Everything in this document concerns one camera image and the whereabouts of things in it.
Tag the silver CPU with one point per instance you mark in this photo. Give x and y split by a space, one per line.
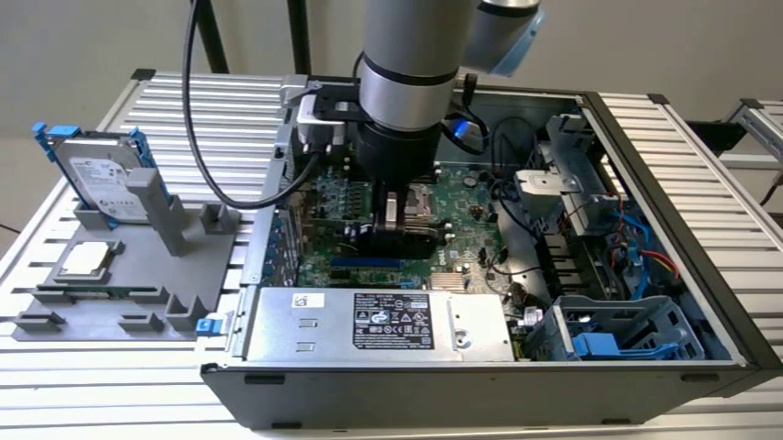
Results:
88 259

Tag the silver power supply unit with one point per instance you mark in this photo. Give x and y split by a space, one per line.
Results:
329 330

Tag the grey metal disk cage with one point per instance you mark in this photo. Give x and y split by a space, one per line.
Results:
611 304

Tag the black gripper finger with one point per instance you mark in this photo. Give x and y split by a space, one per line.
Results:
380 206

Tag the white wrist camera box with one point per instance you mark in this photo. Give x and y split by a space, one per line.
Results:
305 114

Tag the green motherboard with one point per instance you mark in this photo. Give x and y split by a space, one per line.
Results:
471 220

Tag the blue expansion slot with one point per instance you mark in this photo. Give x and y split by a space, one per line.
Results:
367 264

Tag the green RAM stick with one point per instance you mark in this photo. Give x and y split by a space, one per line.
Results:
121 289

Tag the black table corner cap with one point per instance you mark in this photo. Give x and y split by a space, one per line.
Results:
143 74
659 98

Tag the silver coin cell battery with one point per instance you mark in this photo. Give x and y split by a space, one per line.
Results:
469 180

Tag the aluminium side table frame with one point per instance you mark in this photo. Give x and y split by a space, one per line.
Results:
758 117

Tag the grey parts rack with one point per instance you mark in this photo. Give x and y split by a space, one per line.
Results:
140 270

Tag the hard disk in blue carrier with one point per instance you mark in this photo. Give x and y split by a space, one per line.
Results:
97 183

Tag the black stand pole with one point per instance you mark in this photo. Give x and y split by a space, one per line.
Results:
213 41
299 46

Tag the blue disk carrier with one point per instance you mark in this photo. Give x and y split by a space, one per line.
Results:
596 344

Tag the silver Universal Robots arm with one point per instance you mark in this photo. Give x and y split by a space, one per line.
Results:
403 46

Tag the open grey PC case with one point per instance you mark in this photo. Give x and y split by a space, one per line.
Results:
428 394

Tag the small finned chipset heatsink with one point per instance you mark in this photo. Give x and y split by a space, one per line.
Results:
448 281

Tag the blue case latch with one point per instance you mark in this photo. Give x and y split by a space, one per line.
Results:
207 326

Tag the silver metal drive bracket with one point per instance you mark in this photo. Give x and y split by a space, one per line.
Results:
544 183

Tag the wrist device with blue light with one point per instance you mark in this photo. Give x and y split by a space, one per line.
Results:
468 130

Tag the CPU socket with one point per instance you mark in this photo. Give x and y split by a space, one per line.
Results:
421 201

